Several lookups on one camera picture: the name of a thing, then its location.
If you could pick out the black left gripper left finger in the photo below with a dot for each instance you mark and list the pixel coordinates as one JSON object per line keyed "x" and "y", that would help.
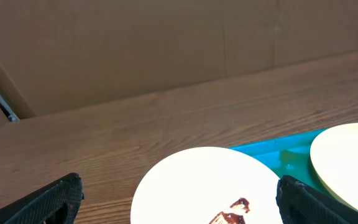
{"x": 57, "y": 202}

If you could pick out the brown cardboard wall panel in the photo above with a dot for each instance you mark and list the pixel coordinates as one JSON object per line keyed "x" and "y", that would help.
{"x": 58, "y": 55}

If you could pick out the yellow-green plate with sauce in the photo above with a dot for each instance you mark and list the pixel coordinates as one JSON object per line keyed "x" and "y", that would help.
{"x": 334, "y": 156}

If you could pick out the white plate with sauce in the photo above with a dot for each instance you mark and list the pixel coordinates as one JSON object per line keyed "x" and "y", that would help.
{"x": 198, "y": 185}

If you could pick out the teal plastic tray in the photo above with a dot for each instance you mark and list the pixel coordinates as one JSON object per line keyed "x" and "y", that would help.
{"x": 288, "y": 155}

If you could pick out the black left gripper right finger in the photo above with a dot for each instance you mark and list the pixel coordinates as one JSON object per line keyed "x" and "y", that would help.
{"x": 301, "y": 204}

